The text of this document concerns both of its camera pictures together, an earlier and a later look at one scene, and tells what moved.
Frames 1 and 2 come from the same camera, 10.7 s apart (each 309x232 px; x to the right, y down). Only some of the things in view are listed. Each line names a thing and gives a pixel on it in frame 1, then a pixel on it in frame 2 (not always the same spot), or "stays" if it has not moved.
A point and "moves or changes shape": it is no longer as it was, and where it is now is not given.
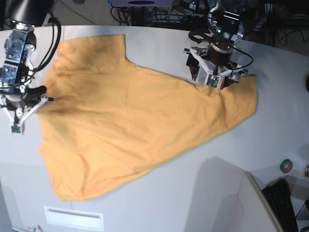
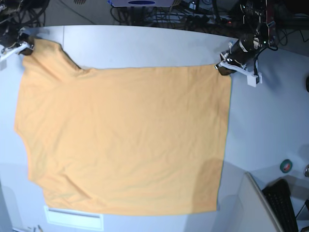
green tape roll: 286,166 stays
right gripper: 217,58 to 241,51
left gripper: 17,101 to 21,36
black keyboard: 278,193 stays
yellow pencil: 40,228 stays
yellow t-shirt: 111,122 moves or changes shape
